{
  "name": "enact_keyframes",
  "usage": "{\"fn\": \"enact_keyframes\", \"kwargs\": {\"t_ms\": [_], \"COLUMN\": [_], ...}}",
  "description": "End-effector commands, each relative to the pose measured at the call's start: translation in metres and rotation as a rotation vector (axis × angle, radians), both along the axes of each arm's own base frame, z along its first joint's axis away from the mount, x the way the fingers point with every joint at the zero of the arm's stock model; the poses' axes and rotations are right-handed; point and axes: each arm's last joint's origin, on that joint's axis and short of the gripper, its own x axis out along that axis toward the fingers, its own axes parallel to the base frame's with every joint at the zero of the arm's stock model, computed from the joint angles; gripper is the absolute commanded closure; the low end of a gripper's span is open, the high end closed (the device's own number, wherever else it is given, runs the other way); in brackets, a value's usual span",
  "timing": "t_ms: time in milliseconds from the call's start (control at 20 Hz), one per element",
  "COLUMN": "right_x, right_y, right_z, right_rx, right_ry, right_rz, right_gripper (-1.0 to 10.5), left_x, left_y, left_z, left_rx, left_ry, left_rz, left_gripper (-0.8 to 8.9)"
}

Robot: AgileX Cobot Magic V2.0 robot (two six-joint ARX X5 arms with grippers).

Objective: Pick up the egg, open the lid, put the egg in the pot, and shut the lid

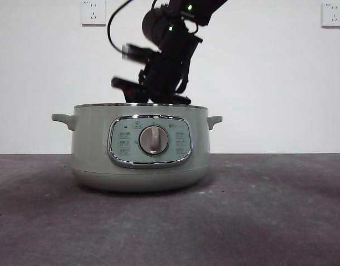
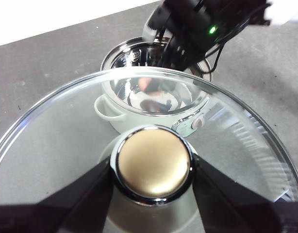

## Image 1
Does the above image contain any pale green electric pot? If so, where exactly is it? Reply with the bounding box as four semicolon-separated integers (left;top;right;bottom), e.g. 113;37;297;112
51;103;223;193

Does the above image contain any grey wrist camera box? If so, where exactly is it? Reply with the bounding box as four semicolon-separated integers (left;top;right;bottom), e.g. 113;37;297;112
122;43;159;62

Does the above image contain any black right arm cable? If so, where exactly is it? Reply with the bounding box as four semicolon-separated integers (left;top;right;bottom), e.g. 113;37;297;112
107;0;135;54

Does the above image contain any white wall socket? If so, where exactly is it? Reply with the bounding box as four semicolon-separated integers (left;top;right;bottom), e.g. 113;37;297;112
321;2;340;28
81;0;107;27

